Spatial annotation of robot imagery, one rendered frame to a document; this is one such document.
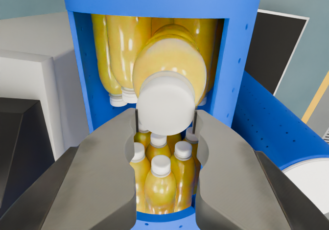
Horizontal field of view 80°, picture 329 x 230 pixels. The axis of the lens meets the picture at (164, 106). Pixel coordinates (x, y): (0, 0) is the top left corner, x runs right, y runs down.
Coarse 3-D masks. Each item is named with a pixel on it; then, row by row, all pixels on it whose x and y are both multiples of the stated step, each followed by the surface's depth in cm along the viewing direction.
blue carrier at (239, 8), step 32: (96, 0) 20; (128, 0) 19; (160, 0) 19; (192, 0) 19; (224, 0) 20; (256, 0) 24; (224, 32) 23; (96, 64) 40; (224, 64) 24; (96, 96) 41; (224, 96) 27; (96, 128) 42; (160, 224) 36; (192, 224) 39
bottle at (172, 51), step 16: (160, 32) 22; (176, 32) 21; (144, 48) 17; (160, 48) 16; (176, 48) 16; (192, 48) 17; (144, 64) 15; (160, 64) 15; (176, 64) 15; (192, 64) 15; (144, 80) 14; (192, 80) 15
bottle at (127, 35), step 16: (112, 16) 28; (128, 16) 28; (112, 32) 29; (128, 32) 29; (144, 32) 30; (112, 48) 31; (128, 48) 30; (112, 64) 32; (128, 64) 31; (128, 80) 32
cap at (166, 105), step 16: (160, 80) 13; (176, 80) 13; (144, 96) 12; (160, 96) 12; (176, 96) 12; (192, 96) 13; (144, 112) 13; (160, 112) 13; (176, 112) 13; (192, 112) 13; (160, 128) 13; (176, 128) 13
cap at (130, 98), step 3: (123, 93) 36; (126, 93) 35; (123, 96) 36; (126, 96) 35; (129, 96) 35; (132, 96) 35; (135, 96) 35; (123, 99) 36; (126, 99) 36; (129, 99) 35; (132, 99) 35; (135, 99) 36; (126, 102) 36; (129, 102) 36; (132, 102) 36; (135, 102) 36
